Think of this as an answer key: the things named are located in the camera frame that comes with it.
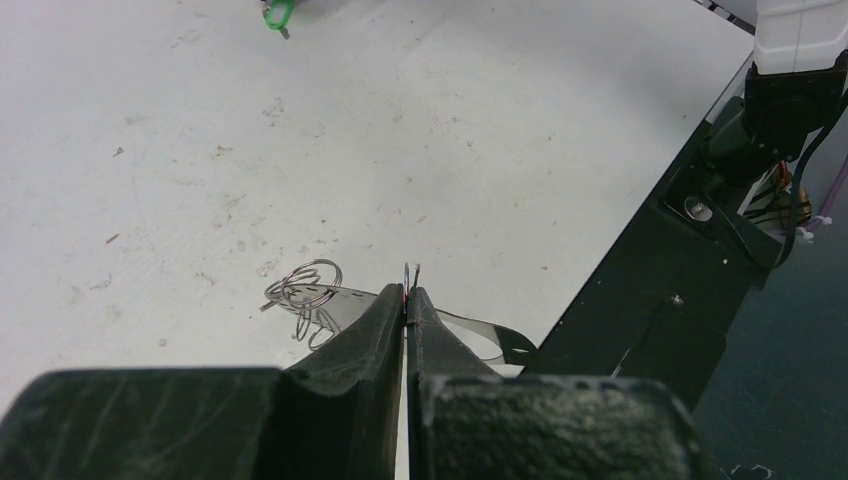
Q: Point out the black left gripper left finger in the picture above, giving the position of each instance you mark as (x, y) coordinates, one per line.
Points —
(332, 415)

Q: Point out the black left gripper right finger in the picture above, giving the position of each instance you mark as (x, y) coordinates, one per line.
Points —
(465, 421)

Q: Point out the green key tag with key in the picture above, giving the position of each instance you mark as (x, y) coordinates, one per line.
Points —
(276, 15)

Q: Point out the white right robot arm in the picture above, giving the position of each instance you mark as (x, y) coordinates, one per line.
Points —
(793, 87)

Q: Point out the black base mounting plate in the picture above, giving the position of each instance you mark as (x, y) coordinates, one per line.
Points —
(661, 302)

